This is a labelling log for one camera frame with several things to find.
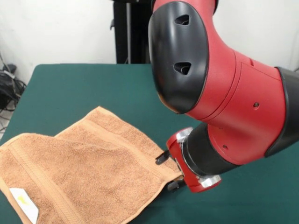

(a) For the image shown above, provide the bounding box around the grey stand base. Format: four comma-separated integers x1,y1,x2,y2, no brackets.
1,64,17,73

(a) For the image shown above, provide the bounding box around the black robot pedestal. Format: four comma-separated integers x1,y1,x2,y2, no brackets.
109,0,152,64

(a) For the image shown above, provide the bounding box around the dark green table cloth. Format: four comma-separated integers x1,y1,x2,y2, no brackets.
0,63,299,224

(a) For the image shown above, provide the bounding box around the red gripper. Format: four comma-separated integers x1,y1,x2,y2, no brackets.
155,127,222,194

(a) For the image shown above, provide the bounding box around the orange terry towel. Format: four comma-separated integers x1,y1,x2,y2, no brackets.
0,106,184,224

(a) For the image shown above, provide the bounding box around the black cable tangle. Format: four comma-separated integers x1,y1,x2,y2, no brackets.
0,70,28,112

